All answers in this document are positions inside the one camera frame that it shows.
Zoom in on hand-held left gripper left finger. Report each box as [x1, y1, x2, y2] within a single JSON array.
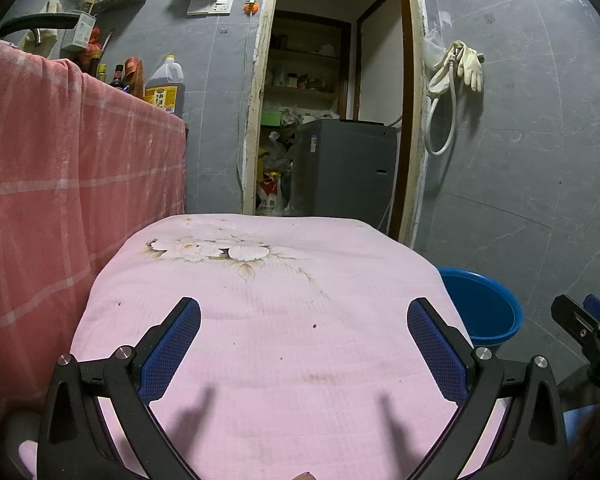
[[36, 297, 202, 480]]

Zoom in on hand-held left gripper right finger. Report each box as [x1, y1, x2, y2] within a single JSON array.
[[406, 297, 571, 480]]

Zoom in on blue plastic basin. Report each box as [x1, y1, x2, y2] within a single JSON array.
[[435, 266, 525, 354]]

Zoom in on pink floral blanket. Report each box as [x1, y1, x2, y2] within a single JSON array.
[[17, 213, 512, 480]]

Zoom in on white red rice bag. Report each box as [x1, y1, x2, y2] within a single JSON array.
[[256, 172, 284, 217]]

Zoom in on grey washing machine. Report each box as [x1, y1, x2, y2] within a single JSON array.
[[290, 118, 399, 234]]

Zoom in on pink plaid towel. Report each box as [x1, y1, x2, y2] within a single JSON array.
[[0, 42, 187, 429]]

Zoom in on pile of bags and boxes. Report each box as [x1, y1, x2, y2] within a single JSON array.
[[259, 107, 301, 174]]

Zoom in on large cooking oil bottle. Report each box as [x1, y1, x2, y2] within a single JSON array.
[[143, 54, 187, 117]]

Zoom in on cream rubber gloves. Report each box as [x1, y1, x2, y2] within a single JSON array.
[[427, 39, 485, 94]]

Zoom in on storage shelf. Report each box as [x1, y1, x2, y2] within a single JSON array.
[[264, 14, 352, 112]]

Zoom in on white utensil holder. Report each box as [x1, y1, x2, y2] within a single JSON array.
[[61, 9, 97, 52]]

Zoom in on beige rag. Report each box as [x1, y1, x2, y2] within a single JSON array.
[[22, 0, 64, 54]]

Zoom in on wooden door frame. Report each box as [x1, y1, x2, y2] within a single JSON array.
[[241, 0, 427, 252]]

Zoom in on wall socket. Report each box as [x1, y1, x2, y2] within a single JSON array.
[[186, 0, 234, 17]]

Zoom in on metal pan with black handle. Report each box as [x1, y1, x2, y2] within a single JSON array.
[[0, 12, 79, 37]]

